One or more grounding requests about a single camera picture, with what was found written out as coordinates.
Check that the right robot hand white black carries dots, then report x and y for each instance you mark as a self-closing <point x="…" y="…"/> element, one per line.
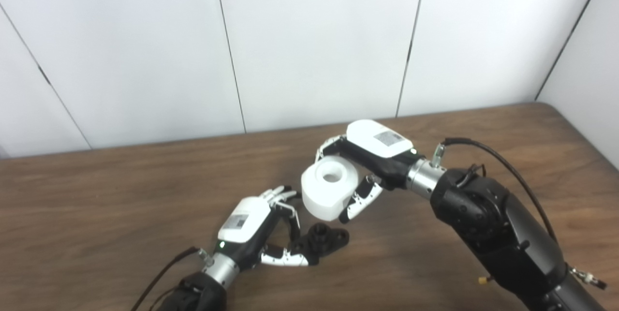
<point x="377" y="139"/>

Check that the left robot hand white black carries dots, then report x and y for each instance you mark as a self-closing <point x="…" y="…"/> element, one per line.
<point x="242" y="219"/>

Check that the round white piece with holes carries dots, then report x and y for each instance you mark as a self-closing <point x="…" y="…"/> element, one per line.
<point x="324" y="199"/>

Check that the black flanged holder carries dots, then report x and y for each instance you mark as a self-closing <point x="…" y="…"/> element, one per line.
<point x="329" y="241"/>

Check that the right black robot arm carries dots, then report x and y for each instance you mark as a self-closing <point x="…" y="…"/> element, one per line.
<point x="508" y="233"/>

